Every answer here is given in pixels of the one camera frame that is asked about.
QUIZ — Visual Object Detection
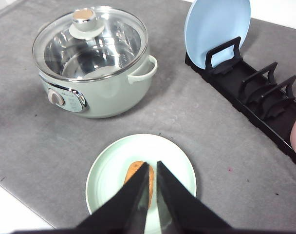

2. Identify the green plate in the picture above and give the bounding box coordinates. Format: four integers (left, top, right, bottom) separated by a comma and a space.
86, 134, 197, 228

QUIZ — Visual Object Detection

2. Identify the green electric steamer pot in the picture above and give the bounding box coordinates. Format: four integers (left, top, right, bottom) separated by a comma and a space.
38, 54, 158, 118

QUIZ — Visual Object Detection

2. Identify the blue plate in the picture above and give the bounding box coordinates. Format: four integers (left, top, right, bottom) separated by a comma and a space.
185, 0, 251, 69

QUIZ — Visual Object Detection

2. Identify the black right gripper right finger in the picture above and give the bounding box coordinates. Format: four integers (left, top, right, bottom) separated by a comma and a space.
156, 161, 232, 234

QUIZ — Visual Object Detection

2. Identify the brown potato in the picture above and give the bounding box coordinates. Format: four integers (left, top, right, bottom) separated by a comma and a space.
125, 161, 154, 207

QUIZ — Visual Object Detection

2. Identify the glass pot lid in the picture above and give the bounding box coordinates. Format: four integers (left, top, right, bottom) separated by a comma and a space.
32, 7, 148, 81

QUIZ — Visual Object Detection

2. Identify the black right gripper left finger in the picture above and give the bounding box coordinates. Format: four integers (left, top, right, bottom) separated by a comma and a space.
76, 163, 149, 234

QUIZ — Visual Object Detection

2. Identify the black plate rack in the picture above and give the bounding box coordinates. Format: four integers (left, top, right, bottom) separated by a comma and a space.
185, 37, 296, 161

